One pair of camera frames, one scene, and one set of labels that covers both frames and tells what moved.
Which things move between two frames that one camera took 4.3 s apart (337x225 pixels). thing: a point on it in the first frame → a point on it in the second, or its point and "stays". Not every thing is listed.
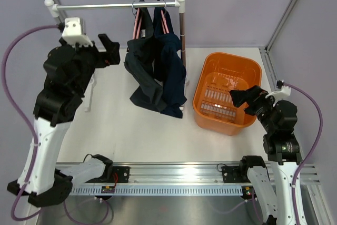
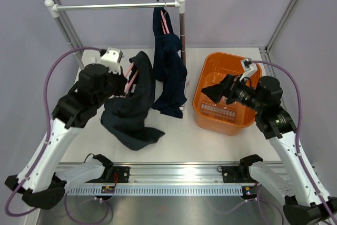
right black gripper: x=257 y=95 → x=216 y=91
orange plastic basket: x=217 y=75 stays
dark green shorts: x=148 y=92 → x=125 y=117
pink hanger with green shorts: x=136 y=18 → x=129 y=84
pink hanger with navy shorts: x=164 y=20 stays
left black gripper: x=112 y=57 → x=122 y=82
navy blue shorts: x=169 y=68 stays
